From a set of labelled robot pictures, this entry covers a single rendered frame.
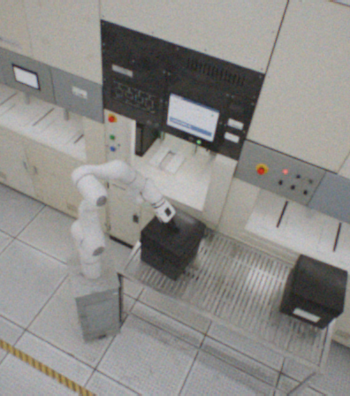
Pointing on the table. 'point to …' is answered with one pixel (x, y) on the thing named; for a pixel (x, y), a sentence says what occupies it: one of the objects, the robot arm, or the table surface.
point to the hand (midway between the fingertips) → (172, 224)
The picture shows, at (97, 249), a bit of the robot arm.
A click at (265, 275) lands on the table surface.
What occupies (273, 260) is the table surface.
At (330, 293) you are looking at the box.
